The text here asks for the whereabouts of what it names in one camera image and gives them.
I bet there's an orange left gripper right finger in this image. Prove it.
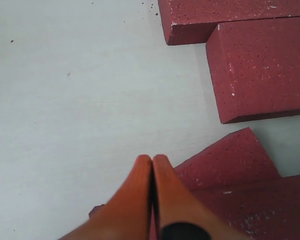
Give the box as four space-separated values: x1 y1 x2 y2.
152 154 249 240

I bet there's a back row left red brick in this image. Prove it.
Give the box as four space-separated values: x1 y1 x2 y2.
158 0 300 46

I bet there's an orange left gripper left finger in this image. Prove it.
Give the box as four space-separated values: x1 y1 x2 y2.
61 154 152 240

